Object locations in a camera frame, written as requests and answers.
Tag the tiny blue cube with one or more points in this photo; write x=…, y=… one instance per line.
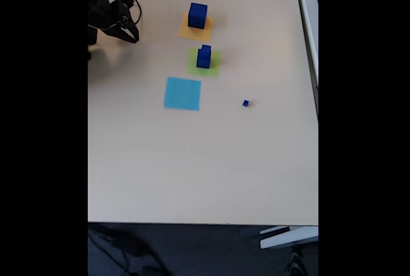
x=245, y=103

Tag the orange paper square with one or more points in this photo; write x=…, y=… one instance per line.
x=195, y=34

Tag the light blue paper square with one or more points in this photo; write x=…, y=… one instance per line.
x=182, y=94

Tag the green paper square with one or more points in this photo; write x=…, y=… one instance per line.
x=214, y=69

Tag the large blue cube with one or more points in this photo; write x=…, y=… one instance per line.
x=197, y=16

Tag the medium blue cube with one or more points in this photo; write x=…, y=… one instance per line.
x=203, y=60

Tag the white neighbouring table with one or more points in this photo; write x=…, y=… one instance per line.
x=309, y=26

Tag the white table leg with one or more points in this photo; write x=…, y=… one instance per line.
x=288, y=237

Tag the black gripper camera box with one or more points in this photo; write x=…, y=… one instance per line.
x=127, y=1

